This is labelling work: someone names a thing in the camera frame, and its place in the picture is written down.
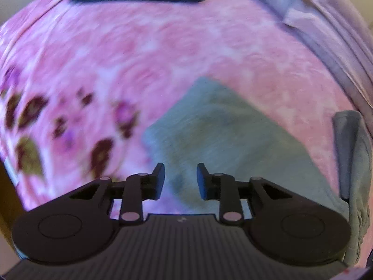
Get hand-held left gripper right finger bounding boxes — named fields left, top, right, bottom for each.
left=197, top=163, right=295, bottom=226

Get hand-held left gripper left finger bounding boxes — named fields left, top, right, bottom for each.
left=68, top=163, right=166, bottom=226

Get grey fleece pants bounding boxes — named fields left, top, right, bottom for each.
left=142, top=76, right=350, bottom=219

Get pink floral blanket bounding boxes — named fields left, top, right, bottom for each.
left=0, top=0, right=362, bottom=222

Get grey crinkled pillow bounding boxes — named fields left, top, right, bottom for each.
left=332, top=110, right=371, bottom=269

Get lilac pink pillow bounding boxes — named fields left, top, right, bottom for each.
left=284, top=0, right=373, bottom=111

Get wooden bed frame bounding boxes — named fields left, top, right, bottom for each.
left=0, top=160, right=28, bottom=240

